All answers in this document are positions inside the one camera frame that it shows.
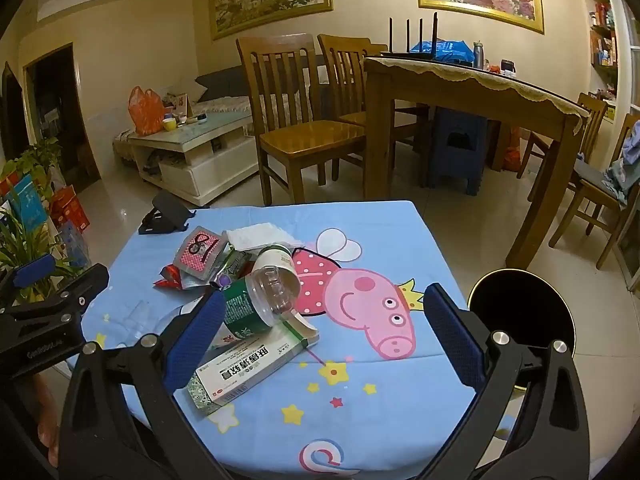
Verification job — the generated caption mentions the pale blue clothes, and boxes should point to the pale blue clothes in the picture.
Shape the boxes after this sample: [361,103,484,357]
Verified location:
[602,120,640,206]

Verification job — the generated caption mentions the black phone stand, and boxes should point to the black phone stand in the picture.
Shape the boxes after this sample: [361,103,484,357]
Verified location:
[138,191,197,236]

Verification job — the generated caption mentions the red gift box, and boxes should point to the red gift box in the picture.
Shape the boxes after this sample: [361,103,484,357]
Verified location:
[50,185,91,233]

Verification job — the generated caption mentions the wooden dining table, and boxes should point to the wooden dining table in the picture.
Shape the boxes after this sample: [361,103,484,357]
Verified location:
[361,56,591,272]

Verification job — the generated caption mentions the white coffee table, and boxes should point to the white coffee table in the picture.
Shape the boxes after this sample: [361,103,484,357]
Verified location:
[126,110,261,207]

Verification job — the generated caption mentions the black bin with gold rim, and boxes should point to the black bin with gold rim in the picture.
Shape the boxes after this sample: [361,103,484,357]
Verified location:
[467,269,577,396]

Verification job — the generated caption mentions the green small packet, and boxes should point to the green small packet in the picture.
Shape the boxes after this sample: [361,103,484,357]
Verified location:
[215,250,252,281]

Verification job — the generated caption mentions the wooden chair with grey cushion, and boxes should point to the wooden chair with grey cushion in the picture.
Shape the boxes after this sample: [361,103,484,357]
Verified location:
[549,112,640,271]

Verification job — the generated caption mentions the blue cartoon printed tablecloth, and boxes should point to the blue cartoon printed tablecloth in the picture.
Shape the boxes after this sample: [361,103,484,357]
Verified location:
[52,201,526,480]

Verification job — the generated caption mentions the black television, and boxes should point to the black television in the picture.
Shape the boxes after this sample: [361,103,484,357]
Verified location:
[0,60,31,161]

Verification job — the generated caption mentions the person's left hand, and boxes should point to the person's left hand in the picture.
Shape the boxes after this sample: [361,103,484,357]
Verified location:
[30,375,65,468]

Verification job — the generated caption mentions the blue plastic stool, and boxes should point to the blue plastic stool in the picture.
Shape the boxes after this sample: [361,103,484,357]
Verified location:
[425,107,488,197]

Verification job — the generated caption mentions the clear bottle with green label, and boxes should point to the clear bottle with green label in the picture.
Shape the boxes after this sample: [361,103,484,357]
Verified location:
[220,244,302,338]

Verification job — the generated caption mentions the black router with antennas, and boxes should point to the black router with antennas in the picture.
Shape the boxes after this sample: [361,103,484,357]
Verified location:
[380,12,473,67]

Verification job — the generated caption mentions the pink printed packet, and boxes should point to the pink printed packet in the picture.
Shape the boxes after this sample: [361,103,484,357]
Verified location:
[172,225,230,281]

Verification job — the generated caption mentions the orange plastic bag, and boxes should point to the orange plastic bag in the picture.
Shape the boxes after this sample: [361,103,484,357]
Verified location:
[128,86,166,137]

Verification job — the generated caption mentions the grey sofa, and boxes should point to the grey sofa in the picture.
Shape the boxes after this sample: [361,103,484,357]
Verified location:
[112,64,326,163]

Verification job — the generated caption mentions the cream lace table cover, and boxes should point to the cream lace table cover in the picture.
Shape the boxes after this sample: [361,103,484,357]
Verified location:
[362,56,591,136]

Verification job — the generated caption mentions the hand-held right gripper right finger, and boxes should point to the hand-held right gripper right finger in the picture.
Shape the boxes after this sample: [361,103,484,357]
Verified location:
[424,282,591,480]

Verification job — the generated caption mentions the white tissue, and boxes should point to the white tissue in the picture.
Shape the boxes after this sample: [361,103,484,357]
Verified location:
[222,222,304,253]

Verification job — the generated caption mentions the red wrapper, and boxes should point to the red wrapper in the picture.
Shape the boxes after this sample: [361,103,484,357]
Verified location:
[152,265,188,292]

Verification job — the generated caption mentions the wooden slat-back chair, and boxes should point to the wooden slat-back chair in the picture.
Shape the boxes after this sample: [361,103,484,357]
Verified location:
[317,34,431,181]
[236,34,368,206]

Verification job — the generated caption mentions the blue gift box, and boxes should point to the blue gift box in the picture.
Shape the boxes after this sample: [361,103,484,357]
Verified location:
[7,175,51,241]

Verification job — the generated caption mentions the white and green medicine box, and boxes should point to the white and green medicine box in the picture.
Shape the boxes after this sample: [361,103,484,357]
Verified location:
[186,317,321,416]

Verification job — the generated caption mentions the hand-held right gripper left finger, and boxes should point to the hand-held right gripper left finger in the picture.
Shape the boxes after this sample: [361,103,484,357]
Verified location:
[57,290,236,480]

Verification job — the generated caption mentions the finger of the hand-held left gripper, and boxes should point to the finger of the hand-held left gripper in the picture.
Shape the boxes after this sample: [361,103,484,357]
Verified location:
[0,252,57,306]
[10,262,110,331]

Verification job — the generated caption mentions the green potted plant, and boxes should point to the green potted plant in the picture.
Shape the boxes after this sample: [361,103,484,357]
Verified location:
[0,137,86,301]

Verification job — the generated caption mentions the blue plastic bag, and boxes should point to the blue plastic bag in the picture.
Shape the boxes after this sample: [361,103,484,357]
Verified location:
[410,40,476,63]

